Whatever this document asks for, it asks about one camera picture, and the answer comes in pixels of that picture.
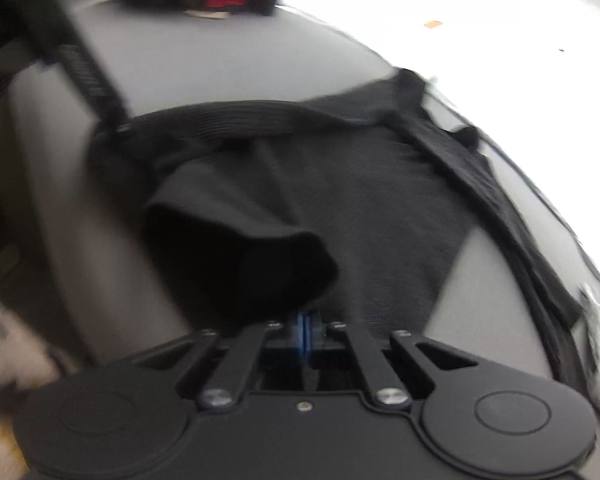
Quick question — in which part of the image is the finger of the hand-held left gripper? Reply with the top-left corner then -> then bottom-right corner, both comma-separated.
45,25 -> 133,133

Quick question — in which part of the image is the black knit sweater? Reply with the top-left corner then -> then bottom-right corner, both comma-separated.
87,67 -> 586,386

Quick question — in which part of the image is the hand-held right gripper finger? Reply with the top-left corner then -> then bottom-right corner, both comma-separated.
305,314 -> 481,408
130,314 -> 306,411

